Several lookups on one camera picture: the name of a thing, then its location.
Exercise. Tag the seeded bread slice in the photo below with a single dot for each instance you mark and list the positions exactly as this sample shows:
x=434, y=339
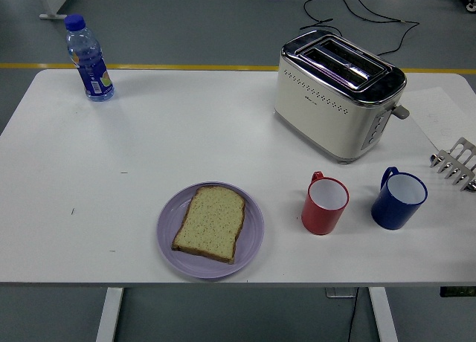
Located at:
x=212, y=226

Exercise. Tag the cream and chrome toaster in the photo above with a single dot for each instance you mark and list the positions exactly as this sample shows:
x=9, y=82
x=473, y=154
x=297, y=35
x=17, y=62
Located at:
x=316, y=108

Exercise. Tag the purple round plate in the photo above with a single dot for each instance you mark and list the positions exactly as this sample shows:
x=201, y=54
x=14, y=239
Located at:
x=165, y=223

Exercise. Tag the red mug white inside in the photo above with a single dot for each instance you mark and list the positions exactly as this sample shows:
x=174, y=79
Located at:
x=320, y=219

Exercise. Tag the blue mug white inside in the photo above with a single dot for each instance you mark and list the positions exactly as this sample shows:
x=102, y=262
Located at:
x=390, y=212

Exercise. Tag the grey box under table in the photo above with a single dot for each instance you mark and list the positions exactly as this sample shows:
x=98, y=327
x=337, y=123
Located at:
x=340, y=291

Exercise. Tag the clear water bottle blue label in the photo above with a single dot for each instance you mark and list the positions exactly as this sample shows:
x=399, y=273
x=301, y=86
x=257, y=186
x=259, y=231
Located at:
x=93, y=74

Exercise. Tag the white table leg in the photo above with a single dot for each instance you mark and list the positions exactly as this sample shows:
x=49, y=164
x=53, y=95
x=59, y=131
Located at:
x=109, y=316
x=383, y=316

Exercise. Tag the silver metal toast rack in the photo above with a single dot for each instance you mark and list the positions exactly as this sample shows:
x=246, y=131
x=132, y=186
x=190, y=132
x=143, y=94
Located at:
x=440, y=160

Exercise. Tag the white background desk leg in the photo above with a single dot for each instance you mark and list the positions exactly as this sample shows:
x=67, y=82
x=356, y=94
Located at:
x=46, y=0

